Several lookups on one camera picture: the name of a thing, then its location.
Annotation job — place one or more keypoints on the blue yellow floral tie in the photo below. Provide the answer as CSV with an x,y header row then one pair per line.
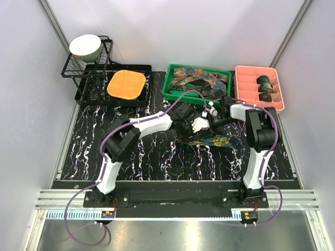
x,y
214,140

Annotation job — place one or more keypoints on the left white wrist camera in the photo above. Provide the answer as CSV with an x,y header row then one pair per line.
x,y
199,124

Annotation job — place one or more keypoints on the dark patterned tie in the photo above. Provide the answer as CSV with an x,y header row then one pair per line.
x,y
203,87

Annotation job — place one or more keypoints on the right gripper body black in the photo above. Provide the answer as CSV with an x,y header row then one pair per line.
x,y
215,122

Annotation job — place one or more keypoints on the rolled black orange tie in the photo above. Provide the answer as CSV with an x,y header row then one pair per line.
x,y
266,97

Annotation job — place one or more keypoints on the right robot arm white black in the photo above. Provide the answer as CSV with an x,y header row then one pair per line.
x,y
263,135

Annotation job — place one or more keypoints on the white green ceramic bowl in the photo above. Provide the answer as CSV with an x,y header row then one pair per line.
x,y
86,48

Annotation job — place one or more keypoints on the green plastic bin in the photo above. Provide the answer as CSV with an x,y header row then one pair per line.
x,y
192,96

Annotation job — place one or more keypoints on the pink divided organizer box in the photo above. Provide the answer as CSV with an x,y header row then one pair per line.
x,y
248,88

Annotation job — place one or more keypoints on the black wire dish rack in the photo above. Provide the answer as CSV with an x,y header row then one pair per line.
x,y
91,79

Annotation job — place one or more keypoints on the orange woven square mat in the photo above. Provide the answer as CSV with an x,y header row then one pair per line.
x,y
127,85

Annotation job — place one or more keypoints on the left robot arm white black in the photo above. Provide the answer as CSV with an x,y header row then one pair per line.
x,y
124,135

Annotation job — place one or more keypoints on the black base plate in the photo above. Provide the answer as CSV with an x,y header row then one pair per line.
x,y
174,199

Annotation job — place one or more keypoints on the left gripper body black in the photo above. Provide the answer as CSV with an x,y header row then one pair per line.
x,y
185,130

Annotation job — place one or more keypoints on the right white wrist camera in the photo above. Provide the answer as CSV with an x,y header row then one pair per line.
x,y
211,109

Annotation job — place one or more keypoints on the rolled dark green tie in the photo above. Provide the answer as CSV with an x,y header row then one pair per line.
x,y
263,79

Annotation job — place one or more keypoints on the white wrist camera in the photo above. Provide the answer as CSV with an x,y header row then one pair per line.
x,y
211,109
199,124

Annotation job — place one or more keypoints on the orange teal patterned tie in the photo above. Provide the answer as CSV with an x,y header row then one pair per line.
x,y
185,75

